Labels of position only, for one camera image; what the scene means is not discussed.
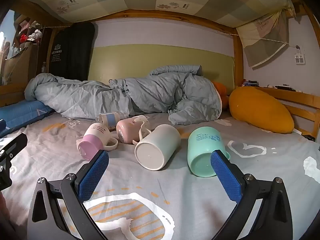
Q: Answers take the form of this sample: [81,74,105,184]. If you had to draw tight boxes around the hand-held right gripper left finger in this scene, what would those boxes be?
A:
[27,149,110,240]

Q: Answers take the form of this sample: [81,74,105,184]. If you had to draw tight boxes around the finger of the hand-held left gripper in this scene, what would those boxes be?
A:
[0,133,28,161]

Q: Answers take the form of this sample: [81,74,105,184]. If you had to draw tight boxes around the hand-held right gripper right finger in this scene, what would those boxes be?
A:
[210,149,293,240]

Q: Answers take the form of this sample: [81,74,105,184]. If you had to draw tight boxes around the mint green cup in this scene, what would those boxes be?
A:
[187,126,231,178]

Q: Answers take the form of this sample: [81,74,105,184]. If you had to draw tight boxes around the lilac and white cup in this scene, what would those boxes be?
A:
[76,122,118,160]

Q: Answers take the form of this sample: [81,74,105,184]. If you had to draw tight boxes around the pink cup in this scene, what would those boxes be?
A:
[116,115,152,145]

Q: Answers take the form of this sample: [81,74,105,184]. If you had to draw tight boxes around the white and blue cup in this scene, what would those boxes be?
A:
[96,111,130,128]

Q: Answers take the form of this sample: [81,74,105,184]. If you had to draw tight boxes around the blue pillow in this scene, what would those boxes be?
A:
[0,99,55,138]

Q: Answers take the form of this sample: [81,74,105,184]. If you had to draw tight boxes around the grey printed bed sheet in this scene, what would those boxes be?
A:
[0,109,320,240]

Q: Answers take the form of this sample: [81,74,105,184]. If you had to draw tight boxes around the yellow pillow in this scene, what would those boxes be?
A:
[228,87,295,134]

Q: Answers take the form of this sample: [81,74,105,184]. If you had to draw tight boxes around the cardboard box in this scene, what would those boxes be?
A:
[4,47,33,86]

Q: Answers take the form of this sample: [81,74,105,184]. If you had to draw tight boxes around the orange plush toy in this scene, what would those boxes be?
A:
[211,80,230,111]

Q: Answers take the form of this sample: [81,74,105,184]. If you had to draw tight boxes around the stack of small boxes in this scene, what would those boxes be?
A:
[242,78,260,87]

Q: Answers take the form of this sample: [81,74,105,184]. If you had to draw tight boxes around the grey-blue duvet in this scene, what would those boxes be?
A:
[24,65,223,126]

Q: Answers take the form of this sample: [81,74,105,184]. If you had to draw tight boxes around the black hanging garment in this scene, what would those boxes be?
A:
[50,22,96,82]

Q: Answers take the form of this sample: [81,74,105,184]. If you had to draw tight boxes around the white plush toy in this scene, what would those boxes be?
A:
[27,29,43,42]

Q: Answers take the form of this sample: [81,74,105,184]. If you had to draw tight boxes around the green padded headboard panel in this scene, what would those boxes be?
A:
[87,45,236,91]

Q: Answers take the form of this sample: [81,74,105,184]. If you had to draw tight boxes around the checkered hanging cloth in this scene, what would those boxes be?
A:
[236,9,291,68]

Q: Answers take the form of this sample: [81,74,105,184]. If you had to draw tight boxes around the white cord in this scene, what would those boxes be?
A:
[234,33,298,48]

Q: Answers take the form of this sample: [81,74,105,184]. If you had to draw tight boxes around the white wall socket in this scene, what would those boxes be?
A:
[292,45,307,66]

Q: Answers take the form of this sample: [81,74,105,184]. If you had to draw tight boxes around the wooden bed frame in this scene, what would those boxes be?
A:
[0,0,320,143]

